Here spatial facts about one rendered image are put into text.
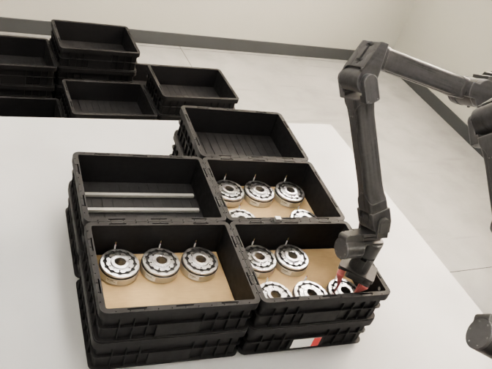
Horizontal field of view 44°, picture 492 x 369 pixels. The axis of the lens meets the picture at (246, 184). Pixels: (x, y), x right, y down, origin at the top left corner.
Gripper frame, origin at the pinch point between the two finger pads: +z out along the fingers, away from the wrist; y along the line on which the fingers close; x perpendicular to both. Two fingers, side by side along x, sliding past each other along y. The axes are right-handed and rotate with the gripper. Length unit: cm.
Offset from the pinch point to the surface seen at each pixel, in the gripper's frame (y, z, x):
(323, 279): -6.7, 4.1, 4.3
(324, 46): -79, 75, 362
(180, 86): -111, 37, 131
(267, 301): -17.8, -5.8, -24.7
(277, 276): -19.0, 4.1, -3.7
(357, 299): 3.1, -4.8, -7.4
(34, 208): -95, 17, -11
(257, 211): -34.6, 4.0, 19.7
